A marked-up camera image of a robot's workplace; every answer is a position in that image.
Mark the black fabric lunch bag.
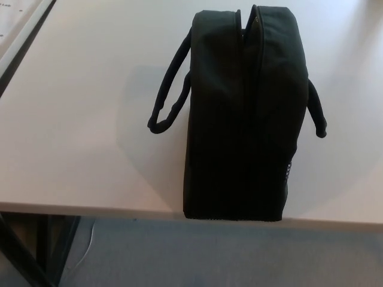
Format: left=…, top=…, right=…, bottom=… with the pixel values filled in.
left=147, top=4, right=329, bottom=222

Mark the black desk leg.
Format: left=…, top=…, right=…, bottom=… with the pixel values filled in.
left=35, top=212, right=82, bottom=287

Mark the black slanted bar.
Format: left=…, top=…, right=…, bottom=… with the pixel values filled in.
left=0, top=212, right=56, bottom=287

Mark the thin white floor cable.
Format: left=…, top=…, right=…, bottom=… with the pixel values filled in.
left=73, top=220, right=95, bottom=270

